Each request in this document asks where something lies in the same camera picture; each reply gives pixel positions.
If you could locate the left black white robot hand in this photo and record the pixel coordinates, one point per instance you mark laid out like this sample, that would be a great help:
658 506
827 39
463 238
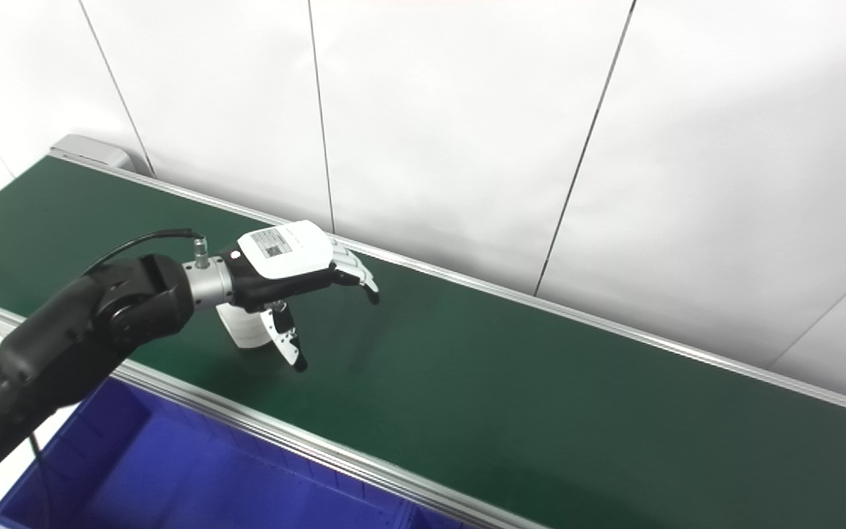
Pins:
283 253

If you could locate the white round part with hole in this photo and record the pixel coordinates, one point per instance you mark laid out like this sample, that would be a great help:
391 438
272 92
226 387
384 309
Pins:
245 329

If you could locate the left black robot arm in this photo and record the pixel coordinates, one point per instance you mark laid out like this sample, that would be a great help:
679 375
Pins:
63 345

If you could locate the green conveyor belt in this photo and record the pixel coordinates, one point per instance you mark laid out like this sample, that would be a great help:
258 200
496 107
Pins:
283 433
540 411

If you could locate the blue plastic bin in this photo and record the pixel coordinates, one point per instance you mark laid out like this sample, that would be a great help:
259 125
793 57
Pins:
173 470
438 520

